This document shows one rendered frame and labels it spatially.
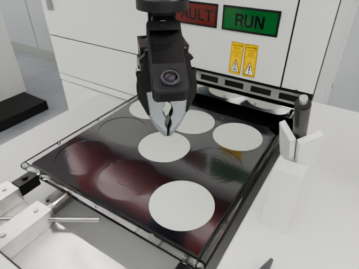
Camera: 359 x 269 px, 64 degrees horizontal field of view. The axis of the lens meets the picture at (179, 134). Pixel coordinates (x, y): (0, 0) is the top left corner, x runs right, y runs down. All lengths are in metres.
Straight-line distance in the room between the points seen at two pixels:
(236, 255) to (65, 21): 0.84
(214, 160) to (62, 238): 0.28
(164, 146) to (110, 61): 0.41
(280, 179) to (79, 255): 0.29
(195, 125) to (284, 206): 0.35
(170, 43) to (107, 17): 0.48
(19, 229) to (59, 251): 0.06
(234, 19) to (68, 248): 0.51
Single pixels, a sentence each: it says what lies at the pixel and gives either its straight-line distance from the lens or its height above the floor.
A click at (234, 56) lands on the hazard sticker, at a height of 1.02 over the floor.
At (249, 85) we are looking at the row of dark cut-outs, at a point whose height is 0.97.
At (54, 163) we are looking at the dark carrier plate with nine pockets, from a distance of 0.57.
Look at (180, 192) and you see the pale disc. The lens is 0.47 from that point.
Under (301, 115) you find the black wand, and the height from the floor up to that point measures 1.13.
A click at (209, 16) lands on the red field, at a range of 0.67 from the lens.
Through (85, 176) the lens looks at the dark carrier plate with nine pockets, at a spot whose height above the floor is 0.90.
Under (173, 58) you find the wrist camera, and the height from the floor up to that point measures 1.11.
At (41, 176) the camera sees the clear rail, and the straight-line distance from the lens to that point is 0.55.
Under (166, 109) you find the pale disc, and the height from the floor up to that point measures 0.90.
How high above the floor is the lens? 1.24
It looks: 34 degrees down
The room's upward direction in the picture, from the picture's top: straight up
